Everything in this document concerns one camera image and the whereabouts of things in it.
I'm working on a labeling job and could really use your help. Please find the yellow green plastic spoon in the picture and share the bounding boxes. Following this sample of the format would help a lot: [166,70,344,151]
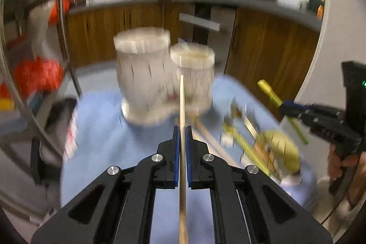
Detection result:
[257,79,310,145]

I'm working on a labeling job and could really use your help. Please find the yellow plastic spoon with metal head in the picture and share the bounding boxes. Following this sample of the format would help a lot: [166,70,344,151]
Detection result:
[223,116,271,176]

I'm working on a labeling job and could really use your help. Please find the wooden chopstick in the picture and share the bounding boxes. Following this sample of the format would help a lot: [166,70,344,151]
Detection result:
[179,75,188,244]
[188,116,239,167]

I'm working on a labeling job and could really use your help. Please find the wooden kitchen cabinets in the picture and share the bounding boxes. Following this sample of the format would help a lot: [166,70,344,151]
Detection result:
[65,1,320,120]

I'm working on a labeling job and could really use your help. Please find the person's right hand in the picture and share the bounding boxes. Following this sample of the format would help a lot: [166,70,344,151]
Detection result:
[328,144,365,211]

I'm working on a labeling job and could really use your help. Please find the blue cartoon cloth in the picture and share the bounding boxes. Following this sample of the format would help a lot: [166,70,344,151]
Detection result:
[60,75,318,244]

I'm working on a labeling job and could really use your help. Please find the wooden chopstick on cloth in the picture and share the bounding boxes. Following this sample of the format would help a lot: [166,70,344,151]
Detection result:
[188,116,239,167]

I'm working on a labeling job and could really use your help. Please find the steel oven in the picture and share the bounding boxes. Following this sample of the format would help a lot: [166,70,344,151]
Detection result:
[178,3,236,72]

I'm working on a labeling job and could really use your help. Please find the white ceramic utensil holder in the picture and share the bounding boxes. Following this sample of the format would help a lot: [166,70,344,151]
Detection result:
[113,27,215,125]

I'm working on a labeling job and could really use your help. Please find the red plastic bag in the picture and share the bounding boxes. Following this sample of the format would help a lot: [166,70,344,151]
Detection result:
[13,56,64,99]

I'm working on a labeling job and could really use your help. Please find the metal shelf rack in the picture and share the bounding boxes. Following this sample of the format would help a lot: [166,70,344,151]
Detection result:
[1,0,79,224]

